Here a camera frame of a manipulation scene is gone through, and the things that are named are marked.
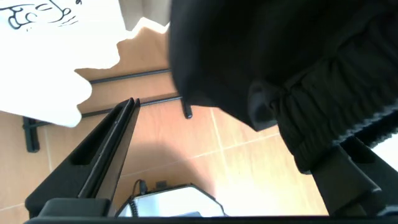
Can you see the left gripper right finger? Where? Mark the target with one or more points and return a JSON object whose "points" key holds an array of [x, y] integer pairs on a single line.
{"points": [[351, 183]]}

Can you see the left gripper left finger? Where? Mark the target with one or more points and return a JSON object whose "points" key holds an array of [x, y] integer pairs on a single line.
{"points": [[93, 174]]}

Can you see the white printed t-shirt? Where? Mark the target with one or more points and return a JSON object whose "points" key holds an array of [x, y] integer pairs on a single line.
{"points": [[46, 62]]}

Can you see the black garment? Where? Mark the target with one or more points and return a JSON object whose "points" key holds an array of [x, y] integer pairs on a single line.
{"points": [[248, 46]]}

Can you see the black clothes rack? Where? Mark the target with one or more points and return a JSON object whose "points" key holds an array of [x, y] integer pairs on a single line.
{"points": [[31, 137]]}

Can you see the beige curtain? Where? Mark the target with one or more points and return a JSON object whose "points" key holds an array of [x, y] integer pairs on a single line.
{"points": [[149, 9]]}

